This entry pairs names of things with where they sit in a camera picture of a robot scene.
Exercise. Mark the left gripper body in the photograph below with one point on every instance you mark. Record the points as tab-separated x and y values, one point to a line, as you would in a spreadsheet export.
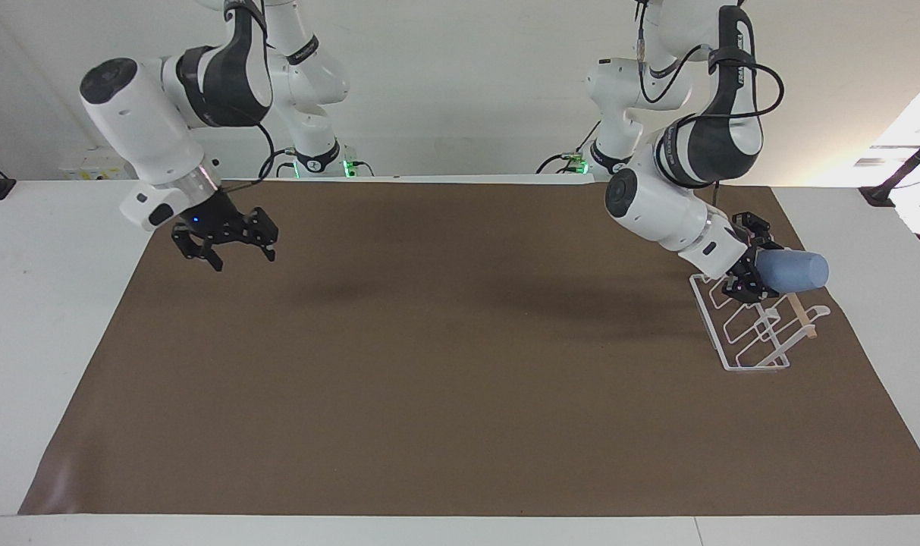
749	262

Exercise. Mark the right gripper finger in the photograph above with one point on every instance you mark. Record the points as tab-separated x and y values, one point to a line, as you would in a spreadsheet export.
200	249
261	231

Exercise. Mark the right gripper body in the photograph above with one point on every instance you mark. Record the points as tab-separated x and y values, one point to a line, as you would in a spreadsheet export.
211	214

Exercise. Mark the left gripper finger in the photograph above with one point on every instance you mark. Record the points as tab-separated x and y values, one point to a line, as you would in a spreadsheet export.
755	227
746	292

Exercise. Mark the blue cup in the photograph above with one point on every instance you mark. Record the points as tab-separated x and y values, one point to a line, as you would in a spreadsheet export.
797	271

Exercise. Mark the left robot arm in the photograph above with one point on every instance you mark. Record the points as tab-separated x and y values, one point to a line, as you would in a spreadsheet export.
660	208

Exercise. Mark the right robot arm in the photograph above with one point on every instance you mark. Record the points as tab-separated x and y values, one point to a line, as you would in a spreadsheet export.
137	125

